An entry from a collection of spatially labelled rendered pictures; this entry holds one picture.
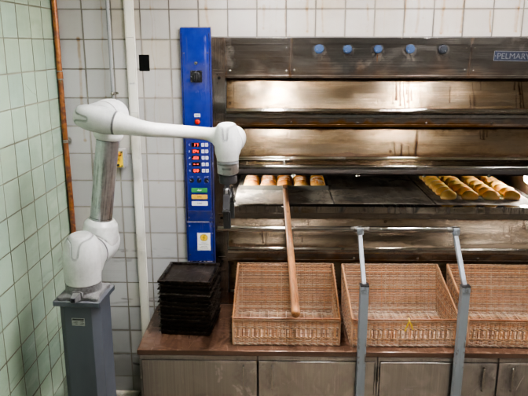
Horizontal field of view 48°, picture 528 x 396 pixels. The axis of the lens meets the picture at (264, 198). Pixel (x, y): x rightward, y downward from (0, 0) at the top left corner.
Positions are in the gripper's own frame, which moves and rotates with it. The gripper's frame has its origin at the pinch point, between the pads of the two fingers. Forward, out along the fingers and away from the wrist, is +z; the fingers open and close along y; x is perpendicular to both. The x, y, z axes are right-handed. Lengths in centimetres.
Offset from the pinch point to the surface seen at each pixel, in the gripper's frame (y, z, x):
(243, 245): -80, 41, -3
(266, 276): -77, 58, 10
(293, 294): 43, 13, 28
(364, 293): -25, 44, 61
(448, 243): -87, 41, 113
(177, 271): -57, 48, -37
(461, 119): -90, -30, 116
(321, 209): -85, 20, 41
